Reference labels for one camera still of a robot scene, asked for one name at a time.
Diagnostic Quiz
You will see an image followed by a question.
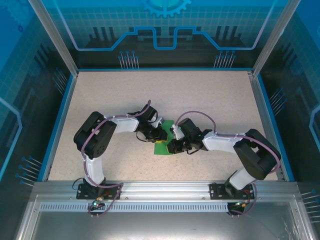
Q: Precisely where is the green square paper sheet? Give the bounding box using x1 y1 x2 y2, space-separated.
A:
152 119 176 156

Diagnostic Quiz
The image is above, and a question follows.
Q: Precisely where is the metal bottom tray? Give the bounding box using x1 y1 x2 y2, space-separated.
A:
14 194 316 240

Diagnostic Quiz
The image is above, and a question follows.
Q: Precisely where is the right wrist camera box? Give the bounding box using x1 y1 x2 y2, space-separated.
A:
171 126 185 141

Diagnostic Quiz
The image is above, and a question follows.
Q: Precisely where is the aluminium mounting rail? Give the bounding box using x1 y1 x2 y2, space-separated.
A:
32 180 301 198

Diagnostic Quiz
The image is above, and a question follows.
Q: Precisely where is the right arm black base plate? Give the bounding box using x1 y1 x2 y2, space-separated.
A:
209 182 258 201

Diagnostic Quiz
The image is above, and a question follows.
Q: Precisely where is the slotted metal cable duct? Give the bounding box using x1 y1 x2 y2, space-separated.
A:
39 202 230 213

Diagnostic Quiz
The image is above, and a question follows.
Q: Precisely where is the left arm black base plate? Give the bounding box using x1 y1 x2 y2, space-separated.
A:
76 183 123 201

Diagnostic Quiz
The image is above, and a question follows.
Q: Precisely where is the aluminium side rail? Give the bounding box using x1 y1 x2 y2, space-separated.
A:
247 71 287 181

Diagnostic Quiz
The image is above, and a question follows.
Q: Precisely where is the cable connector with green light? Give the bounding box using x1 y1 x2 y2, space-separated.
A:
233 198 252 209
91 196 104 209

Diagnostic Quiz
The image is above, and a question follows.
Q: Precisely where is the aluminium frame post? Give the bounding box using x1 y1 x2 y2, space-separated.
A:
27 0 80 76
251 0 302 77

